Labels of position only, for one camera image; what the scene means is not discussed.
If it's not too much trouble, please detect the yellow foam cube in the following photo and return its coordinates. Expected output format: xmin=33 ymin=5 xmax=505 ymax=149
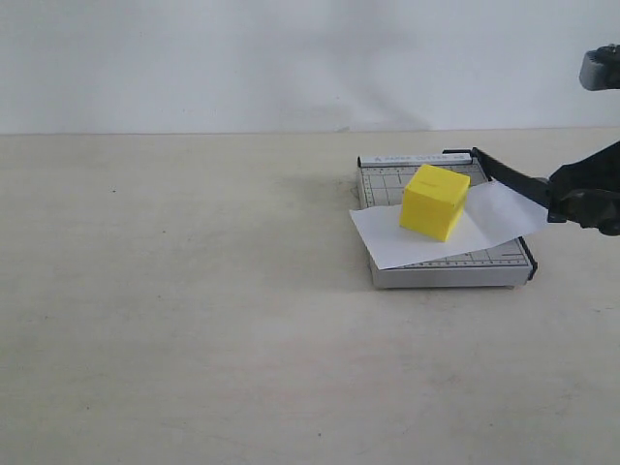
xmin=399 ymin=165 xmax=471 ymax=242

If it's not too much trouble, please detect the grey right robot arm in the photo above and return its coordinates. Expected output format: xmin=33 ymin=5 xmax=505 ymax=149
xmin=549 ymin=45 xmax=619 ymax=236

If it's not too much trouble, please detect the black cutter blade arm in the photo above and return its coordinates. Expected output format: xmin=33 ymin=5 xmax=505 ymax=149
xmin=442 ymin=147 xmax=568 ymax=224

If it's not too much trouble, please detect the grey paper cutter base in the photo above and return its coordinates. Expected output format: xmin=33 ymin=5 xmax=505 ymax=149
xmin=357 ymin=149 xmax=538 ymax=289

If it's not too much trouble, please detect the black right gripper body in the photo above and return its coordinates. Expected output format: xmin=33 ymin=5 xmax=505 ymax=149
xmin=549 ymin=141 xmax=619 ymax=203

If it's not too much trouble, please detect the white paper sheet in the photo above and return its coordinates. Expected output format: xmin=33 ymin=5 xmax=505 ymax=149
xmin=350 ymin=181 xmax=547 ymax=269

